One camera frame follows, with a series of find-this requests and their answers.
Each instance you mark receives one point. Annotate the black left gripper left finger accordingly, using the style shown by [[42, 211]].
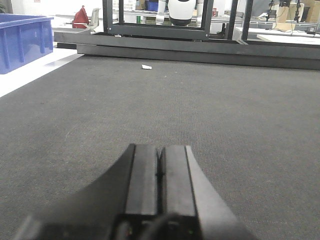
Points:
[[119, 205]]

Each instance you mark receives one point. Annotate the red bag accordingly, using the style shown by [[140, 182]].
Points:
[[80, 19]]

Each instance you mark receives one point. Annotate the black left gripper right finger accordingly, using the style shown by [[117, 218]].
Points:
[[202, 213]]

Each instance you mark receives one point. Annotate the white chair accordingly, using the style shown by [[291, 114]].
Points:
[[94, 21]]

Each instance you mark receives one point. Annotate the black metal frame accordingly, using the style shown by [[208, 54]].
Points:
[[180, 43]]

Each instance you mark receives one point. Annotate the blue plastic crate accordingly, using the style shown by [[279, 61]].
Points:
[[23, 39]]

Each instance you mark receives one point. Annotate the dark grey felt mat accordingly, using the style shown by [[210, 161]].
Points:
[[254, 131]]

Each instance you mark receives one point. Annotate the white paper scrap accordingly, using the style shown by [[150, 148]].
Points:
[[146, 67]]

